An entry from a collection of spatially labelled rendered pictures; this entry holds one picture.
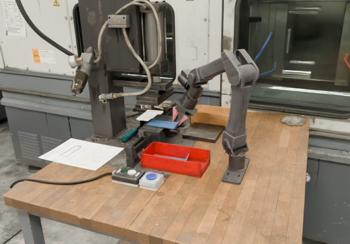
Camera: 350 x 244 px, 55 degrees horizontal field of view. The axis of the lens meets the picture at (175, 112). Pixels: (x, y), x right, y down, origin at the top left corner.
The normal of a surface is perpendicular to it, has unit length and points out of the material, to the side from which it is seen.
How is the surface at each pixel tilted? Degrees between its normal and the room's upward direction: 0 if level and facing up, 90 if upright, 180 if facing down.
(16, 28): 91
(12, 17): 90
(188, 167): 90
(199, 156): 90
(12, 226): 0
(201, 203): 0
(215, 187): 0
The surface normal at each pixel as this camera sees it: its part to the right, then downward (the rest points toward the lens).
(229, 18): -0.43, 0.33
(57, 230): -0.03, -0.94
